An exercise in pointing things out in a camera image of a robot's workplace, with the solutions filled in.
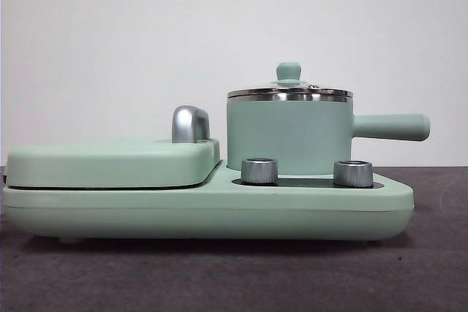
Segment glass pot lid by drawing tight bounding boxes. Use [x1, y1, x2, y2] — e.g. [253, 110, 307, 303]
[226, 62, 354, 104]

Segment silver control knob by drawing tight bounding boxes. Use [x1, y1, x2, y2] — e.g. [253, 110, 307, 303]
[333, 160, 374, 188]
[241, 158, 279, 186]

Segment green breakfast maker base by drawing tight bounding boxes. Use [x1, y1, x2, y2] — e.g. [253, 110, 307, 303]
[1, 160, 416, 246]

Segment green pot with handle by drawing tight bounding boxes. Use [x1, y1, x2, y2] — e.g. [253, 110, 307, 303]
[226, 89, 431, 178]

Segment green grill lid, silver handle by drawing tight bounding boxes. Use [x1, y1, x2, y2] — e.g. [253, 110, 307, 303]
[6, 106, 222, 191]

